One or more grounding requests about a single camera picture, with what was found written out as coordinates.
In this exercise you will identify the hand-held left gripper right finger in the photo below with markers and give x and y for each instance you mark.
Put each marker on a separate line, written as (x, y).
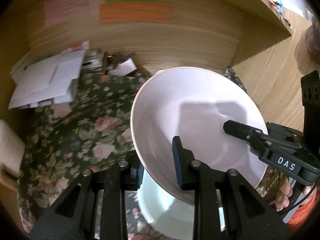
(178, 165)

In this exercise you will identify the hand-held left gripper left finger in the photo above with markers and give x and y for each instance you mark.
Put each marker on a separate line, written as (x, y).
(136, 177)

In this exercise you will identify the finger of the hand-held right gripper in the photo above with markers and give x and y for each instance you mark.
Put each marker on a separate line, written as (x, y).
(240, 130)

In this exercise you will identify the light green bowl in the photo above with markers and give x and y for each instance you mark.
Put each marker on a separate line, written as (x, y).
(162, 212)

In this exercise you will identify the pink bowl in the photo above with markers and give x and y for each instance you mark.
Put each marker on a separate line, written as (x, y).
(200, 92)

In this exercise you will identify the person's right hand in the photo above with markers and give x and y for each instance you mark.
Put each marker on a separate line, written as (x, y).
(283, 196)

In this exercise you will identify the floral tablecloth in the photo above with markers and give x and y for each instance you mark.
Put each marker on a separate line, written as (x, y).
(82, 135)

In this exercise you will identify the small white box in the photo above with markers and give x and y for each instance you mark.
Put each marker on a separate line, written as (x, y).
(125, 67)

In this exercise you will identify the stack of small cards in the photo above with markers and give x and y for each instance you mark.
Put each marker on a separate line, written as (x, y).
(93, 61)

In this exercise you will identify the pale pink cylinder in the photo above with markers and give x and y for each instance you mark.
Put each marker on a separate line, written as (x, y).
(10, 147)

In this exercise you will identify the bunch of red pens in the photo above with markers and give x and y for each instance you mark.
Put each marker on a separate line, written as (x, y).
(275, 3)

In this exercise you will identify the stack of white papers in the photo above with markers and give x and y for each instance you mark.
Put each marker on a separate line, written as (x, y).
(47, 80)

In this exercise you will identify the white cardboard box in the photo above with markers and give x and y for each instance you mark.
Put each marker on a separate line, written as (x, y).
(80, 46)

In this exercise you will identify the orange sticky note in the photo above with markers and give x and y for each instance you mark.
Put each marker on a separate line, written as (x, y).
(136, 13)

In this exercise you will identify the pink sticky note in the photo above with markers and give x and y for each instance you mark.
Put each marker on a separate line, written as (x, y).
(66, 7)

